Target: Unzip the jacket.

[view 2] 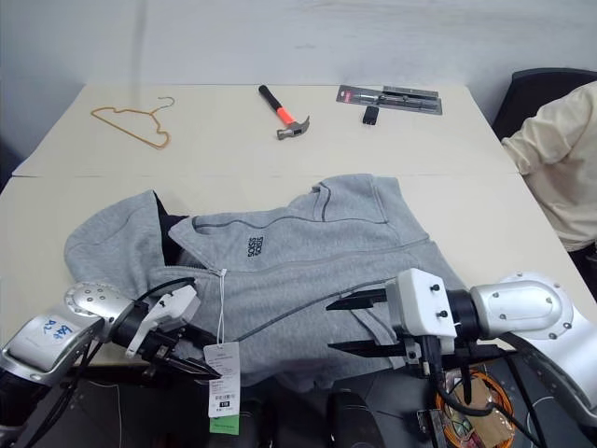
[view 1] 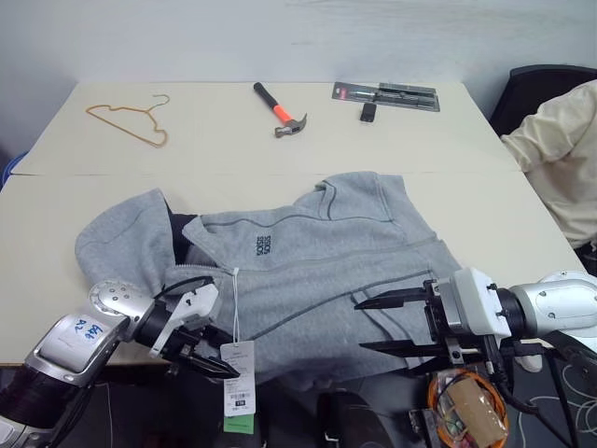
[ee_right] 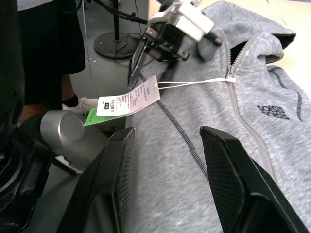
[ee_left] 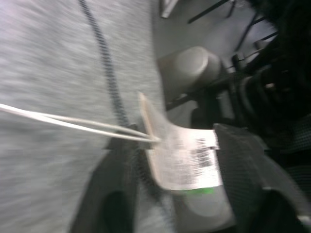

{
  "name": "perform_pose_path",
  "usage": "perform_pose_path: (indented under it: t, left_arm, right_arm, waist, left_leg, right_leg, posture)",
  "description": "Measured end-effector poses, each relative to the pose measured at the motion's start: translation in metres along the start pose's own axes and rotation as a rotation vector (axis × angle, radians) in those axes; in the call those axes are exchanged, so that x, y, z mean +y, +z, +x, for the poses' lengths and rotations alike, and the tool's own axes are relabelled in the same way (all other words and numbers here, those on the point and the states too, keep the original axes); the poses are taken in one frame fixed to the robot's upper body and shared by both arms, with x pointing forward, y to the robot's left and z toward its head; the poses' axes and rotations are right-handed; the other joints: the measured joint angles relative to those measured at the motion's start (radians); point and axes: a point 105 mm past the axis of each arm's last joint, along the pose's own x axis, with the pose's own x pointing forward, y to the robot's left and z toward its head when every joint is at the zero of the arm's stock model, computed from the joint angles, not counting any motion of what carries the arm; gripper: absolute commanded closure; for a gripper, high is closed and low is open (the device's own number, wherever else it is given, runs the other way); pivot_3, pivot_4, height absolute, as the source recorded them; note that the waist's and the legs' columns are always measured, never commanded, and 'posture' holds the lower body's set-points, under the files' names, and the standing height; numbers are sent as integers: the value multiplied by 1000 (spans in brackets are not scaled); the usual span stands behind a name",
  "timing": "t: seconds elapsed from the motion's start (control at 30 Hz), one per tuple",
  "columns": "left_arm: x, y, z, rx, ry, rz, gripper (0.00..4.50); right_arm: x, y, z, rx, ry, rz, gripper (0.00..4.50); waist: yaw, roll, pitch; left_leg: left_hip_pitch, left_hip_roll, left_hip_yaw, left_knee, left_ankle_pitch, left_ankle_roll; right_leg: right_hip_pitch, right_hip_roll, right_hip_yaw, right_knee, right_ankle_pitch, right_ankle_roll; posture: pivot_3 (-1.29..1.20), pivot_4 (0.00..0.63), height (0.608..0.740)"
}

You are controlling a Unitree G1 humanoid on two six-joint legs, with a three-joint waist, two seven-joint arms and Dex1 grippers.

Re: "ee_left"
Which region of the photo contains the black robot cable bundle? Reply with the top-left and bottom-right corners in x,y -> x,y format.
167,0 -> 311,156

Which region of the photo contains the silver robot body part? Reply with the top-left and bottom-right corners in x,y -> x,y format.
156,46 -> 223,102
170,186 -> 238,233

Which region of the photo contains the white tag string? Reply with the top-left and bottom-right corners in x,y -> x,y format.
0,103 -> 161,144

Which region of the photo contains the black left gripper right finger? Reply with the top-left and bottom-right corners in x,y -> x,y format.
212,123 -> 311,233

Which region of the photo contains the black metal stand frame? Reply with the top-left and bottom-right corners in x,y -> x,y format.
186,0 -> 279,53

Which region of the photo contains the white paper barcode tag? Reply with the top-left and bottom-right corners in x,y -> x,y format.
138,91 -> 224,195

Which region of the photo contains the gray zip jacket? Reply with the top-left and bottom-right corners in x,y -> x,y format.
0,0 -> 176,233

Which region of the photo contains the silver metal bar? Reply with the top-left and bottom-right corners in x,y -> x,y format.
159,0 -> 182,19

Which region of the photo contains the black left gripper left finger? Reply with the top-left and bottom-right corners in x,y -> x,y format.
69,124 -> 141,233

